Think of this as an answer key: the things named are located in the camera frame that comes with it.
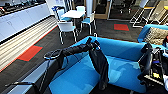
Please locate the white chair teal seat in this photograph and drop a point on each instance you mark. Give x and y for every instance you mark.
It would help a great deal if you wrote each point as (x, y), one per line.
(88, 20)

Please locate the wooden framed glass door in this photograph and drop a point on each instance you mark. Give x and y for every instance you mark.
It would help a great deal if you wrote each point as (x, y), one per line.
(101, 8)

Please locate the blue sofa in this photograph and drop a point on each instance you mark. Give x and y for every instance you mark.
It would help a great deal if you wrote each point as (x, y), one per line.
(76, 76)

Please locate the white low table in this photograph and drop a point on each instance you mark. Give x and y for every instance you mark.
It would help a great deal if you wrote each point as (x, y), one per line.
(73, 14)

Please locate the black equipment rig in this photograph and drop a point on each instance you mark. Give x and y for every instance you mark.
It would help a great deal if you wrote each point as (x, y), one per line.
(150, 66)

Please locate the patterned sofa cushion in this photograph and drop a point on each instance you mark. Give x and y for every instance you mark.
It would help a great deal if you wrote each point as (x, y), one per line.
(156, 36)

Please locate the white lower kitchen cabinets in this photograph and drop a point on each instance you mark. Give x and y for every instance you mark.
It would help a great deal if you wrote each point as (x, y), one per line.
(20, 21)

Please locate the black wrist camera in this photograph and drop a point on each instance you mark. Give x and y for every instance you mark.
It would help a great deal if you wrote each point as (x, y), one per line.
(88, 39)

